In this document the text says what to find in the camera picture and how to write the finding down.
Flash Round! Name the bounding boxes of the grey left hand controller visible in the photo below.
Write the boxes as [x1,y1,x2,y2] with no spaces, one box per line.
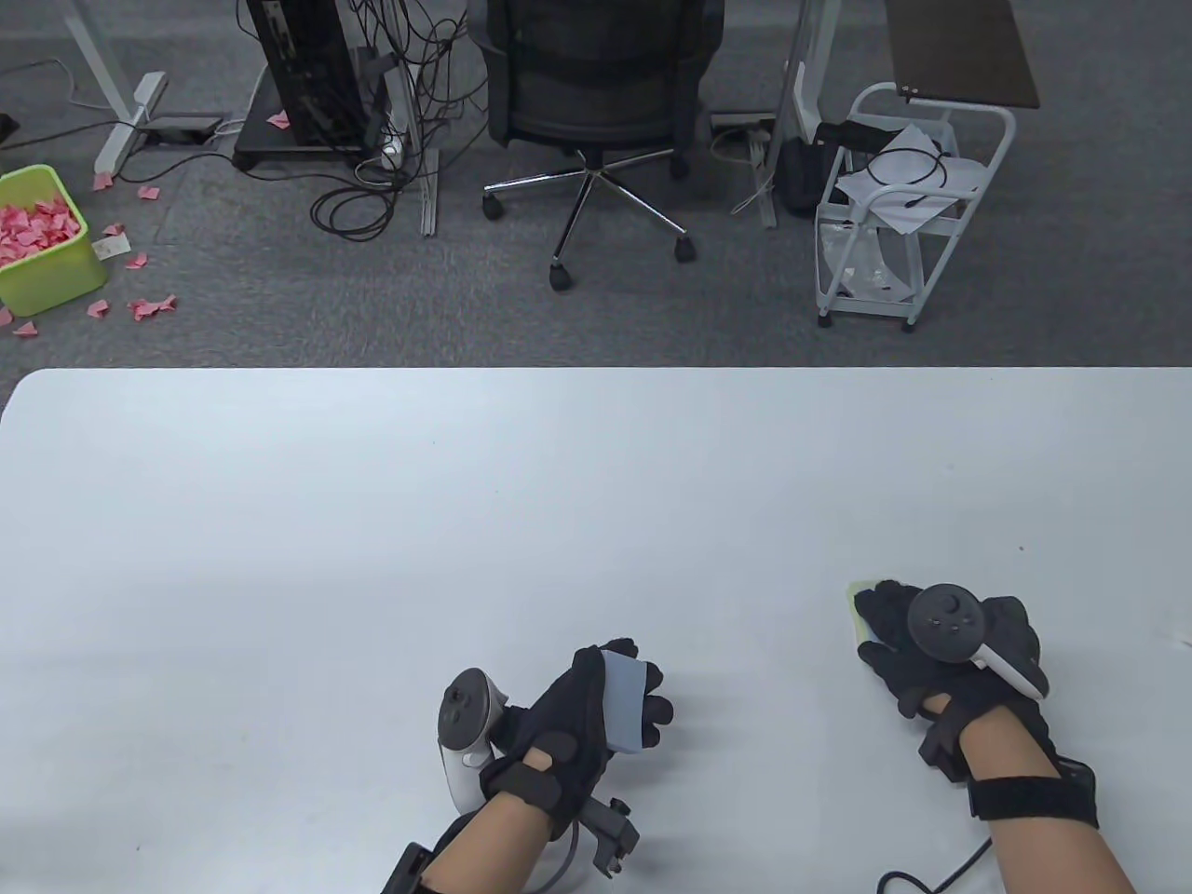
[436,668,510,813]

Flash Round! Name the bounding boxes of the person's left hand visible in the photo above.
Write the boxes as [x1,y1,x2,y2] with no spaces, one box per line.
[494,638,674,836]

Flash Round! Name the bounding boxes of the clear plastic bag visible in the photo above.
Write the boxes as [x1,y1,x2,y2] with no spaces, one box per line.
[819,223,918,304]

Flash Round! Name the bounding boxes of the grey right hand controller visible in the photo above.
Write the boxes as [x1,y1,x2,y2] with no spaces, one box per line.
[908,584,1049,699]

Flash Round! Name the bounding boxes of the black computer tower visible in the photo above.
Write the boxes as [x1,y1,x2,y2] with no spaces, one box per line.
[244,0,366,148]

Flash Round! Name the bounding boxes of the bundle of black cables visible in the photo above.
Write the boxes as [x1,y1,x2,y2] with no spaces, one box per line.
[310,0,494,243]

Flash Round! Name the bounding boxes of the person's right forearm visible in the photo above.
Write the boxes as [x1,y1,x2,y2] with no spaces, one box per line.
[959,708,1137,894]

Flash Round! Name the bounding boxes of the black bag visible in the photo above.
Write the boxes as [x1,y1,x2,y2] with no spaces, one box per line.
[776,137,844,220]

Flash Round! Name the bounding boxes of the black rolling computer stand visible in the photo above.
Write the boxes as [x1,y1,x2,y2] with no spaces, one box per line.
[231,65,373,173]

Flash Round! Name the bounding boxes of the stack of torn sticky notes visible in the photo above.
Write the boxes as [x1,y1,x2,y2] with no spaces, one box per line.
[846,580,881,645]

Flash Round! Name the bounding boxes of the green plastic bin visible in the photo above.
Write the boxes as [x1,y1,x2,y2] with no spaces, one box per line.
[0,165,109,318]

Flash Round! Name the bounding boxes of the dark grey power strip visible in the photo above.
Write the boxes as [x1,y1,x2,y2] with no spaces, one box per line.
[144,115,224,146]

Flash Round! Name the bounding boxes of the white paper sheets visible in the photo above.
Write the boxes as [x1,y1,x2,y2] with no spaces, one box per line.
[835,124,986,236]

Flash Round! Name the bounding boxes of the black device on cart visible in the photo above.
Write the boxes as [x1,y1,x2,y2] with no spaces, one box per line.
[815,119,890,150]

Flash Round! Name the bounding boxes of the grey hand controller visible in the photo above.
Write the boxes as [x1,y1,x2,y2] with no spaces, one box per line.
[436,668,510,813]
[908,584,1049,699]

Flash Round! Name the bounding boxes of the black office chair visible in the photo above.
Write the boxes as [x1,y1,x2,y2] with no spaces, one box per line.
[470,0,725,292]

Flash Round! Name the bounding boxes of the scattered pink floor scraps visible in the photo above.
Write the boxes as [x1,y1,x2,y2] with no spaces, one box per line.
[0,170,178,338]

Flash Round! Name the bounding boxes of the person's left forearm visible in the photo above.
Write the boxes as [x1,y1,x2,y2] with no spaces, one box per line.
[424,792,569,894]

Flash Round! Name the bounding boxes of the white metal utility cart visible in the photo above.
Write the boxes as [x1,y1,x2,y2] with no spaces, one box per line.
[815,82,1016,333]

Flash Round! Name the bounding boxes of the pile of pink paper scraps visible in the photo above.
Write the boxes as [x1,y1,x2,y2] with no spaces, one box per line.
[0,194,83,264]

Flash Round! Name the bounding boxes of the black cable on cart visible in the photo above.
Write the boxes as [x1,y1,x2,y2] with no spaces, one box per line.
[866,144,953,208]

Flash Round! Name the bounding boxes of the white desk leg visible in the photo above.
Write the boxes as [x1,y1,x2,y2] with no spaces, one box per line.
[389,0,440,237]
[759,0,820,230]
[67,0,170,176]

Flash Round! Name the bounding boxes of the person's right hand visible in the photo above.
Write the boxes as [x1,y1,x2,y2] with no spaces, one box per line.
[855,579,1058,738]

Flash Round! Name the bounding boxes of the dark brown board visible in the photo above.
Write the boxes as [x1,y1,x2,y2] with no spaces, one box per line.
[883,0,1041,111]

